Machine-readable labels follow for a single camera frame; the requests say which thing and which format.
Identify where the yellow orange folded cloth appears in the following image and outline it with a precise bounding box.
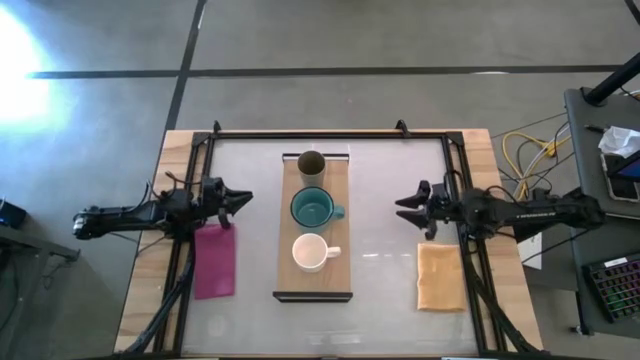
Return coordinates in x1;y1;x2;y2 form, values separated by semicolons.
416;242;468;314

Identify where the white crumpled tissue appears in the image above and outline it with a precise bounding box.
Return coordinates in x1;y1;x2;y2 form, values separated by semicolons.
597;125;640;159

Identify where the white ceramic mug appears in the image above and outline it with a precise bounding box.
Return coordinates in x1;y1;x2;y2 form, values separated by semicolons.
291;232;343;274

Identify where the tablet in pale case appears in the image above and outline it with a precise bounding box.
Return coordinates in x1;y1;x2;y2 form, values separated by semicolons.
601;150;640;204

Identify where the dark blue box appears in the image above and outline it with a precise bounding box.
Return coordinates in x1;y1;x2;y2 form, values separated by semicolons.
0;198;29;231

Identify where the black keyboard with coloured keys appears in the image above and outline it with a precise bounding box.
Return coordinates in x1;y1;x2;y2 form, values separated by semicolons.
582;252;640;324

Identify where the wooden tray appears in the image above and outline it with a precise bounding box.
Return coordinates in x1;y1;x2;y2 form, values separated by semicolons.
272;152;354;304

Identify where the yellow cable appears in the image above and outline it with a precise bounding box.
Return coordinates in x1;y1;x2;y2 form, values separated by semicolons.
501;130;572;202

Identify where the black pole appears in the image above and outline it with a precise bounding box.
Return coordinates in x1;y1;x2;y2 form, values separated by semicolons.
582;51;640;107

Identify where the pink folded cloth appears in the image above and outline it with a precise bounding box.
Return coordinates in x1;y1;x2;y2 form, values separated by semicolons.
193;223;238;301

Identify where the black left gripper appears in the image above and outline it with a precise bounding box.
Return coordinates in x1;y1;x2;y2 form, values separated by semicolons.
198;176;255;224

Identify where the tall olive brown cup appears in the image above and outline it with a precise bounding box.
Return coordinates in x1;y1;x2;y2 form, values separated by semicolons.
296;149;328;188

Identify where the white paper tag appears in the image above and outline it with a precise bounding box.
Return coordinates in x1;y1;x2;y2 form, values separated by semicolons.
516;231;544;271

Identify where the black aluminium table frame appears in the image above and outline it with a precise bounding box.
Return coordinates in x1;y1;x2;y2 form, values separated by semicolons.
118;119;547;360

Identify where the grey side table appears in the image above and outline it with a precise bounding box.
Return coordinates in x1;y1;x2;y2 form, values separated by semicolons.
563;86;640;337

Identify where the teal speckled mug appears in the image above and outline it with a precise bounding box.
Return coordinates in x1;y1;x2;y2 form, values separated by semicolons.
289;186;347;234

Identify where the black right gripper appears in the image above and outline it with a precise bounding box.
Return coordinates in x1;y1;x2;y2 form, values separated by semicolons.
394;180;467;236

